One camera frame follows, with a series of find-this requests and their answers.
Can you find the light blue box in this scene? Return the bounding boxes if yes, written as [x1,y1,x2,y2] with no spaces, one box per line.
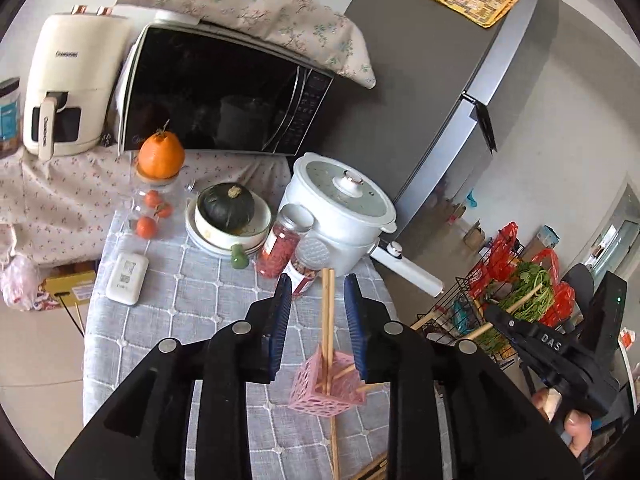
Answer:
[534,225,562,252]

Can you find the cream air fryer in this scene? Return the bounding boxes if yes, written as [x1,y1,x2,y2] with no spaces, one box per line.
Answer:
[21,5,132,162]

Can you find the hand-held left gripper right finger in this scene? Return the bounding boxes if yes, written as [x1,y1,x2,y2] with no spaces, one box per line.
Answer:
[343,274,584,480]

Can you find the clear glass jar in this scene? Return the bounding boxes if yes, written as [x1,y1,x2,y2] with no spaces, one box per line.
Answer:
[129,160,190,241]

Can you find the yellow cardboard box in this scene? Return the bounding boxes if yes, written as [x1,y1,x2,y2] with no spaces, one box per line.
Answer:
[39,269,99,312]

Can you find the grey checked tablecloth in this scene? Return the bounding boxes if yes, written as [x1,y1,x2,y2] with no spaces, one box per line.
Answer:
[82,209,443,480]

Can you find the grey refrigerator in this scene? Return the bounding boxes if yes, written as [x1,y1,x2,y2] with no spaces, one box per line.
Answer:
[344,0,547,273]

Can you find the floral cloth cover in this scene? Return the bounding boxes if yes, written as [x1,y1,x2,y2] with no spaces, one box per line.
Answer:
[116,0,377,90]

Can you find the brown cardboard box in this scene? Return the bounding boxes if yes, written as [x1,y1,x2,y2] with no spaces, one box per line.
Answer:
[462,220,487,252]

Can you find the white power bank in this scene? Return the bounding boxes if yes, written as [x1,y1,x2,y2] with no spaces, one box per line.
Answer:
[105,252,150,307]

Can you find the pink perforated utensil basket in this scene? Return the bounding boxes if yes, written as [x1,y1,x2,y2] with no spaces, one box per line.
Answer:
[288,344,368,420]

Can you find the dark green squash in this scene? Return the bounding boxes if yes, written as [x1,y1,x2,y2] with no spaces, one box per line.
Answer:
[198,182,256,230]

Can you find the person's right hand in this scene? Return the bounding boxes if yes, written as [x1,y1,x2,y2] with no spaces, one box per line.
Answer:
[530,387,594,459]

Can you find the white stacked bowls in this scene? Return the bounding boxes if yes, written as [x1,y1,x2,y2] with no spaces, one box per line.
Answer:
[184,196,273,262]

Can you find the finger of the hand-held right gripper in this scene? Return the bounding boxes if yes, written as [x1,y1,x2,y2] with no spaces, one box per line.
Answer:
[482,302,538,356]

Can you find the bunch of green herbs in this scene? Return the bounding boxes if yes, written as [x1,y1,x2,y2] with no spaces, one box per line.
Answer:
[477,259,557,353]

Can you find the jar with white mesh lid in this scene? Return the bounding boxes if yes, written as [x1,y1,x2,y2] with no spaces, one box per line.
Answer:
[290,234,334,299]

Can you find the white ceramic bowl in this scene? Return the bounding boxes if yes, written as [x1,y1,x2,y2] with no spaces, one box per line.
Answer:
[194,186,272,249]

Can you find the red plastic bag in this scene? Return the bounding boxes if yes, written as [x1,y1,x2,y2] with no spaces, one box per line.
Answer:
[529,249,577,330]
[486,222,522,283]

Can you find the black wire rack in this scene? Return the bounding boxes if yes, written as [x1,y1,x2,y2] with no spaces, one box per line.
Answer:
[409,240,551,367]

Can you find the black chair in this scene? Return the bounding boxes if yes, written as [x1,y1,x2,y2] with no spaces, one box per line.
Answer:
[561,263,597,322]

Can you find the white electric cooking pot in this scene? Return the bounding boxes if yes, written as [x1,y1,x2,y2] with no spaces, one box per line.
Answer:
[276,152,446,297]

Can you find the black microwave oven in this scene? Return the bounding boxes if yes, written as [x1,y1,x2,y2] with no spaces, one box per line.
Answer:
[116,10,335,157]

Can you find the jar of red berries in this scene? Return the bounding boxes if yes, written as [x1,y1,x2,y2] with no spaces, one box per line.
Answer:
[255,204,315,281]

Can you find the red floral tablecloth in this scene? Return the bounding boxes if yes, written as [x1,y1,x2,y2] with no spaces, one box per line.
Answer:
[0,146,293,267]

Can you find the pink plastic bag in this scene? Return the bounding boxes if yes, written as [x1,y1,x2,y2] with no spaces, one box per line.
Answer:
[0,254,42,311]

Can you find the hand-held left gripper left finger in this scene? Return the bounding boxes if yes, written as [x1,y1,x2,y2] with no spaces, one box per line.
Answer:
[55,274,293,480]

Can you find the large orange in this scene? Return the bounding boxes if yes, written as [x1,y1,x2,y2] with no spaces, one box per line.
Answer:
[138,129,186,180]

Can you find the blue label storage jar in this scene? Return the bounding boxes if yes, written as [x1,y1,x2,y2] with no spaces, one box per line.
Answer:
[0,77,22,157]

